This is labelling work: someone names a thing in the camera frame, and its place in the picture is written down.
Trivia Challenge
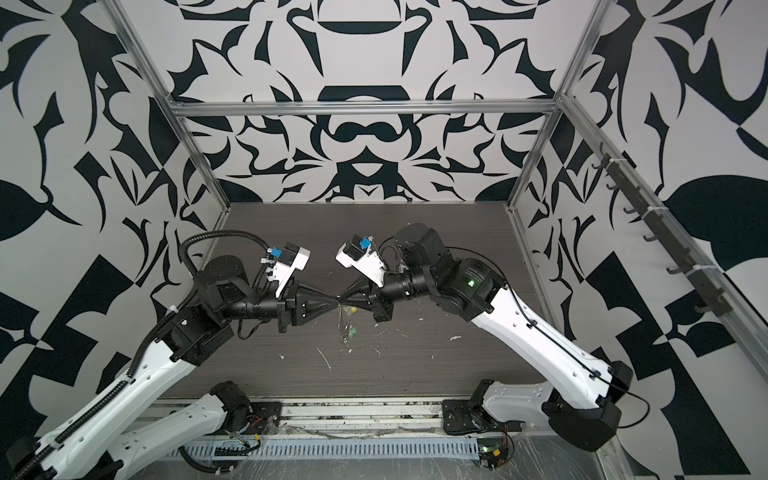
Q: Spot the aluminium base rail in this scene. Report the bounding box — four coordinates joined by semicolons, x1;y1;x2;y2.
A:
252;397;446;439

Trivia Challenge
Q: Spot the white slotted cable duct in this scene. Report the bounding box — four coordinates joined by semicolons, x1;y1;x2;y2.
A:
185;437;480;462

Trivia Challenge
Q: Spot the red handled wire keyring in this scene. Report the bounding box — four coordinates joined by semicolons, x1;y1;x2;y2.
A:
337;307;356;344

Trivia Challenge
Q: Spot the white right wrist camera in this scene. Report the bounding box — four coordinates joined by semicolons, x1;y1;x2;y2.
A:
336;234;388;287

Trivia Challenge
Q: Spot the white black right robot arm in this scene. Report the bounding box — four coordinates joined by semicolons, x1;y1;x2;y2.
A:
336;223;651;452

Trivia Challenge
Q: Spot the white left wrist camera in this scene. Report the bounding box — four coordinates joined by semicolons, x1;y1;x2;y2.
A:
261;243;311;298

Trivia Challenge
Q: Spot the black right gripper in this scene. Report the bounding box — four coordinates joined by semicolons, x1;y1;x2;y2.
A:
339;267;441;321

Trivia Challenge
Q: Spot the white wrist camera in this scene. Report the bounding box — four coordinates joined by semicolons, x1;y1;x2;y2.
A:
336;234;388;287
261;243;311;298

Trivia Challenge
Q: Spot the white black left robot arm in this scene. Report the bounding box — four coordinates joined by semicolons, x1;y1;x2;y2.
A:
8;230;339;479

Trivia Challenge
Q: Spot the black wall hook rack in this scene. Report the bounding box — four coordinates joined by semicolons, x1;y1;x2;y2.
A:
595;152;733;317

